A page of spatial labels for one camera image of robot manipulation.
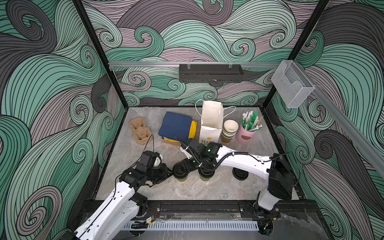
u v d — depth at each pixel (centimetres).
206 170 75
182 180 82
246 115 89
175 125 103
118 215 55
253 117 90
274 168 48
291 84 79
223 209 74
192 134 101
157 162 72
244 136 92
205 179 82
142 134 98
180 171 74
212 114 93
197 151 59
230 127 90
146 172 59
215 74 95
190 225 70
